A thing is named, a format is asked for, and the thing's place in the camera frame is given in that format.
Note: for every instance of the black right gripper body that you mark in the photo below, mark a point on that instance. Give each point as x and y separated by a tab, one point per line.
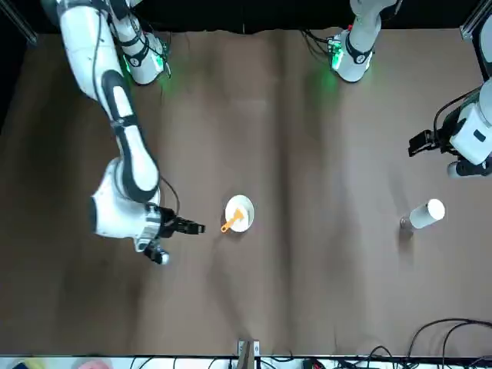
169	223

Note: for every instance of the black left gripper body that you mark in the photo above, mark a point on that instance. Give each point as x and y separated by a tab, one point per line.
442	141

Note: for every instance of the yellow oil brush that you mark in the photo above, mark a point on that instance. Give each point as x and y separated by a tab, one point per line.
227	227

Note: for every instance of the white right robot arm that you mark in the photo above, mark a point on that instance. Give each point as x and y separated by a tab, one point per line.
111	215

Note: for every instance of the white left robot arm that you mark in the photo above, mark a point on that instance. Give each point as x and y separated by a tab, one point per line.
359	46

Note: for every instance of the white bowl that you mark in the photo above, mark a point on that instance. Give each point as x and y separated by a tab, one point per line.
246	207

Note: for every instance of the pink plate of food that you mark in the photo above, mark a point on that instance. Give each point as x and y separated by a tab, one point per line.
94	364

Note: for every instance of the blue and yellow toy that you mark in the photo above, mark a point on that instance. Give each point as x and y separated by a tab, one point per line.
32	364

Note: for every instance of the black right wrist camera module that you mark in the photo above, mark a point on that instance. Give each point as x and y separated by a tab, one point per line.
155	254

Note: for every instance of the aluminium frame post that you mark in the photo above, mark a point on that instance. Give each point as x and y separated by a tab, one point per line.
474	21
248	355
21	25

